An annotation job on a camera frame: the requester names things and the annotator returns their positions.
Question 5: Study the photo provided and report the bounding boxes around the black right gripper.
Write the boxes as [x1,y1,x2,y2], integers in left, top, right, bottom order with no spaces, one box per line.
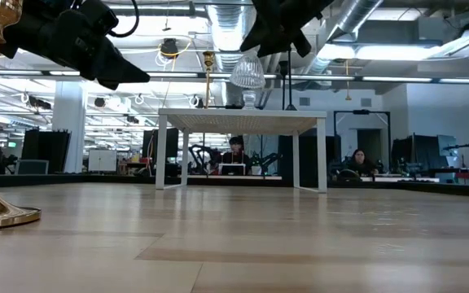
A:
[239,0,335,58]

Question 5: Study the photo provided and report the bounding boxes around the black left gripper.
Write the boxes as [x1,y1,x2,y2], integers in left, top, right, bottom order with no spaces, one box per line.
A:
[41,10,151,91]

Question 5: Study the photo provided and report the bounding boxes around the white square column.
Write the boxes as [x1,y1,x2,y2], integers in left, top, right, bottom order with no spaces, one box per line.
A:
[51,80,88,174]

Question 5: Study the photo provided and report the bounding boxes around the white cabinet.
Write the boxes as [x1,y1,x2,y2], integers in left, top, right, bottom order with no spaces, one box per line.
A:
[87,149,118,173]

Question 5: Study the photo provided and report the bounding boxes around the white perforated metal riser shelf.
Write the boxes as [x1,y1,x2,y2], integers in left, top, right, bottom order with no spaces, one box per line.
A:
[155,107,328,195]

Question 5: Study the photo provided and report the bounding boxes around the black room partition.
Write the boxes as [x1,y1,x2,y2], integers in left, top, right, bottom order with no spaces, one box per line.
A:
[21,129,72,174]

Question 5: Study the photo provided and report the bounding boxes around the teal grey box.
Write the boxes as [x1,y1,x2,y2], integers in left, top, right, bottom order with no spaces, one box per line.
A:
[14,159,50,176]

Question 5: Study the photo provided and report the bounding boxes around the linear ceiling light strip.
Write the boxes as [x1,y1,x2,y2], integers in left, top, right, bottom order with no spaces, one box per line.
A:
[0,69,469,85]

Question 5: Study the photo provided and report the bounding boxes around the white laptop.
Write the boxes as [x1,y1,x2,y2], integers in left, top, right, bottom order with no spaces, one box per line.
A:
[218,163,247,177]

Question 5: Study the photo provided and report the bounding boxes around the black desk monitors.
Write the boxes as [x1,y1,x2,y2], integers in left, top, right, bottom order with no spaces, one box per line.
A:
[391,133,459,174]

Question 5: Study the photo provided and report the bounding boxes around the silver ribbed ventilation duct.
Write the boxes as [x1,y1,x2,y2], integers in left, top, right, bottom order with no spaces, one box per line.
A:
[205,0,258,107]

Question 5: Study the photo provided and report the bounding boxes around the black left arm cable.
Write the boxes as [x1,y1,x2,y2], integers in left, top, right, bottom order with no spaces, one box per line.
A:
[107,0,140,38]

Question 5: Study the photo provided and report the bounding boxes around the black ceiling cable reel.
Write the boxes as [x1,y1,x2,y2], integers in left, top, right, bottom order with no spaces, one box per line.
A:
[159,37,181,60]

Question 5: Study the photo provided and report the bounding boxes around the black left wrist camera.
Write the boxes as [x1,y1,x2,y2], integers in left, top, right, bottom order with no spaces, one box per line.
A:
[69,0,120,33]

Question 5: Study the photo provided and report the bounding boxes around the black gantry frame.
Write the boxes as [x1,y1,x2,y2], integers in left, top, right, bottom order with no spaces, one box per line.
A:
[333,108,392,172]

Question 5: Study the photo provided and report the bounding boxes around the black aluminium table frame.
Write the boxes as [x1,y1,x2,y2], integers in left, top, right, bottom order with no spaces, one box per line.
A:
[0,173,469,200]

